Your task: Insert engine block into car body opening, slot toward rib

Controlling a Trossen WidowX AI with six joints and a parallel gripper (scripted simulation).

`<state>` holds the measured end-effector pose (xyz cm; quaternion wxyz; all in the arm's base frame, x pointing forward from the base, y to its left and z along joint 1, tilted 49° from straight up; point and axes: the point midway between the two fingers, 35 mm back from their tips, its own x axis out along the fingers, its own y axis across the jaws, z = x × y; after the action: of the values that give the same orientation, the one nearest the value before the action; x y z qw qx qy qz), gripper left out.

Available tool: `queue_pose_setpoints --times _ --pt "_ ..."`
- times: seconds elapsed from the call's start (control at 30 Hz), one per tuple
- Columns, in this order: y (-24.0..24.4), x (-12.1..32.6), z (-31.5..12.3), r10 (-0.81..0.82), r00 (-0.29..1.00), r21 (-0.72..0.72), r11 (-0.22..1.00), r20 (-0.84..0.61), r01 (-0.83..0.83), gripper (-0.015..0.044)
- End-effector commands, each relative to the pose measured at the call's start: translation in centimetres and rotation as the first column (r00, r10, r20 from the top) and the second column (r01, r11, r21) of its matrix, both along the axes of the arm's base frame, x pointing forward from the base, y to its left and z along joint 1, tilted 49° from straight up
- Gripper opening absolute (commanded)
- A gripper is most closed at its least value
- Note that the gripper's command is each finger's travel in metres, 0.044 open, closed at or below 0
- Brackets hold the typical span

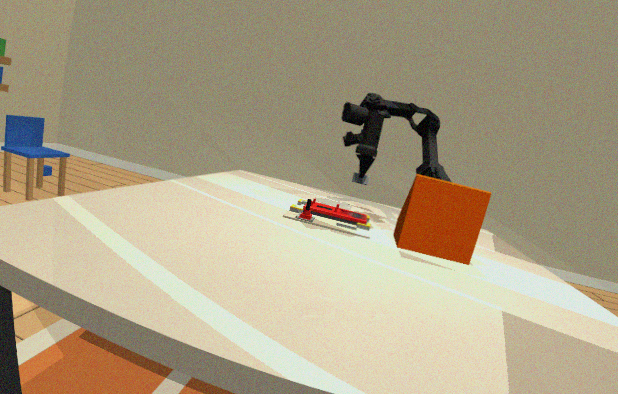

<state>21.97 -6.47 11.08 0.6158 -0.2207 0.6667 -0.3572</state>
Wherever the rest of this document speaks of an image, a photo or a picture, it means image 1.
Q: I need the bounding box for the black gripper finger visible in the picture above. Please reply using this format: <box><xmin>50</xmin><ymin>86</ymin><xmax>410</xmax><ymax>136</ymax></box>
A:
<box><xmin>356</xmin><ymin>154</ymin><xmax>375</xmax><ymax>178</ymax></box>

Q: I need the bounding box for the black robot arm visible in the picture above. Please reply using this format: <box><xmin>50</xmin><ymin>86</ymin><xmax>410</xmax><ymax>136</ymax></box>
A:
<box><xmin>341</xmin><ymin>93</ymin><xmax>452</xmax><ymax>183</ymax></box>

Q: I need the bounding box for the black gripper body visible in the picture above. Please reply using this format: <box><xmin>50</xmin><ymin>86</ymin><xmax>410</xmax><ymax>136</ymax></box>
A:
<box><xmin>356</xmin><ymin>127</ymin><xmax>382</xmax><ymax>157</ymax></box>

